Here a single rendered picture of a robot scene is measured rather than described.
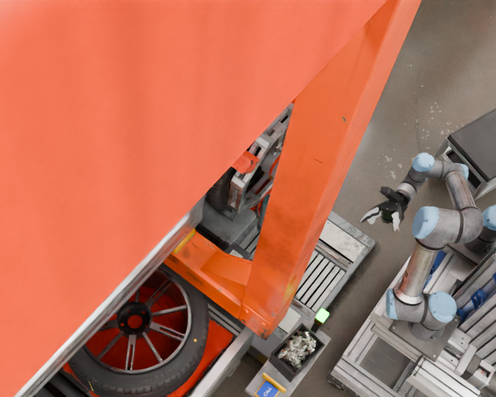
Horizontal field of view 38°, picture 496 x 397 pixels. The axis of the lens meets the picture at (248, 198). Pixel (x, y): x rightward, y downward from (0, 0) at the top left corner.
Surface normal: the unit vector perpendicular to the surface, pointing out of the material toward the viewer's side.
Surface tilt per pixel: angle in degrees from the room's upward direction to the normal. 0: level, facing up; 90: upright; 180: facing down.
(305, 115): 90
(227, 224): 0
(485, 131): 0
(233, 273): 36
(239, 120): 90
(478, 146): 0
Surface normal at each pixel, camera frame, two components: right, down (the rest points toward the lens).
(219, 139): 0.79, 0.57
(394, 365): 0.10, -0.48
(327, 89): -0.60, 0.67
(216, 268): -0.38, -0.72
